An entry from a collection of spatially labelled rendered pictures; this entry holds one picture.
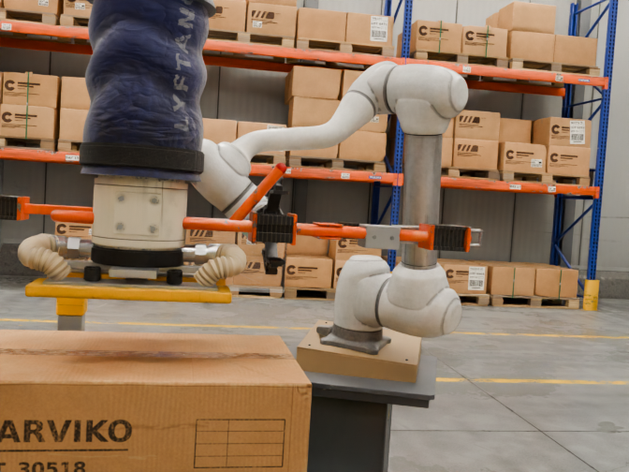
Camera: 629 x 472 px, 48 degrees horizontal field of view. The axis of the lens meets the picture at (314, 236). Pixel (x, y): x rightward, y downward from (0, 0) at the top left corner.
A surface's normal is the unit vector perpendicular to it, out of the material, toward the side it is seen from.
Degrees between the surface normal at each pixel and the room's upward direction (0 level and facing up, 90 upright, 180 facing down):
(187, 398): 90
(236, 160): 66
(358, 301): 93
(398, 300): 96
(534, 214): 90
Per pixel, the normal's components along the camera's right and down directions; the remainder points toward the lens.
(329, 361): -0.18, 0.04
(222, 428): 0.18, 0.07
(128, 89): 0.01, -0.17
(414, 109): -0.58, 0.30
